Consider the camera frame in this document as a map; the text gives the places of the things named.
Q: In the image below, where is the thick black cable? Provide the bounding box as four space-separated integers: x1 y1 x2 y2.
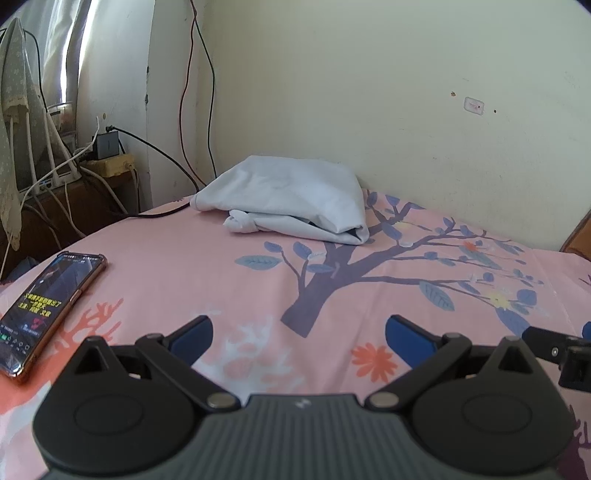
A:
105 126 201 219

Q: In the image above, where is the light curtain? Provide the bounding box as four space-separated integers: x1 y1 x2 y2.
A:
18 0 93 107

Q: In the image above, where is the smartphone in clear case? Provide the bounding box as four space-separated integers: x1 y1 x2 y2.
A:
0 250 109 385

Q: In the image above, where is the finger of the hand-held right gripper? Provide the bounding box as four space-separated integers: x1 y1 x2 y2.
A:
521 320 591 389

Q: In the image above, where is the pink printed bedsheet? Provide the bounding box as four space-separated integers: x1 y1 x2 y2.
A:
0 187 591 480

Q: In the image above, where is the white router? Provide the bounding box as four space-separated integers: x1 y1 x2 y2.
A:
18 104 84 192

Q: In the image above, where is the grey power adapter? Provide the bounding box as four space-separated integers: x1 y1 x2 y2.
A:
95 130 122 160

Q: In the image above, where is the white garment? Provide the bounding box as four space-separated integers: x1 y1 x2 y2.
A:
190 155 370 245

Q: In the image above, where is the brown wooden cabinet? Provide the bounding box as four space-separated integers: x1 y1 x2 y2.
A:
0 173 153 282

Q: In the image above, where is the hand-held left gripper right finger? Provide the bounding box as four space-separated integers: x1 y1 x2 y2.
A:
365 315 536 411

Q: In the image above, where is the yellowed power strip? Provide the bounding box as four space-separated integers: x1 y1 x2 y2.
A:
82 154 137 177

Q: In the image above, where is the grey floral cloth cover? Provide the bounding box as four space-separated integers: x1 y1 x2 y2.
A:
0 18 47 250

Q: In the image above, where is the wooden headboard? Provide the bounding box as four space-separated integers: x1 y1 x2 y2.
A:
560 220 591 259

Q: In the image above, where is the thin black cable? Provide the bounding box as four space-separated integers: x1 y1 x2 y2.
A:
193 11 219 181

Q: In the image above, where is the white cable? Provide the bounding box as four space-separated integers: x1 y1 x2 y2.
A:
44 185 86 238
81 166 130 215

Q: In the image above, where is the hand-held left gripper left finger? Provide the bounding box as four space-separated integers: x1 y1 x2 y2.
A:
74 315 241 411

